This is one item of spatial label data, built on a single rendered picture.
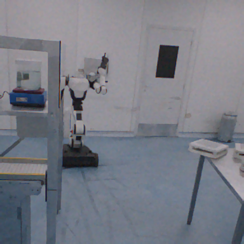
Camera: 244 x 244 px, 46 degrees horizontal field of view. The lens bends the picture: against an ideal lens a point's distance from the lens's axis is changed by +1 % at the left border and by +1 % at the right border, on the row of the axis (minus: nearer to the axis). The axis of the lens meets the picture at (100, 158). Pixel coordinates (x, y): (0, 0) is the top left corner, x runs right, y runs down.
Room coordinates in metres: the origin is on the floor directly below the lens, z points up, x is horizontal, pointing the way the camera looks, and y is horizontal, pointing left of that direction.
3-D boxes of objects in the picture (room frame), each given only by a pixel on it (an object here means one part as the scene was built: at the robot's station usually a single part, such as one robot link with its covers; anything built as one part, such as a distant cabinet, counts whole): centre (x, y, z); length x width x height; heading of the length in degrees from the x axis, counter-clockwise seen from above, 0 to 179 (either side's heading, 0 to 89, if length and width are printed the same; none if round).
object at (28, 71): (1.78, 0.47, 1.43); 0.15 x 0.15 x 0.19
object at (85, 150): (4.13, 0.38, 0.19); 0.64 x 0.52 x 0.33; 13
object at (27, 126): (1.88, 0.46, 1.11); 0.22 x 0.11 x 0.20; 96
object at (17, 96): (1.79, 0.47, 1.29); 0.21 x 0.20 x 0.09; 6
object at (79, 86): (4.21, 0.40, 1.09); 0.34 x 0.30 x 0.36; 103
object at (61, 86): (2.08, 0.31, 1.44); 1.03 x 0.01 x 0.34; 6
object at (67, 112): (2.62, 0.34, 0.94); 0.17 x 0.06 x 0.26; 6
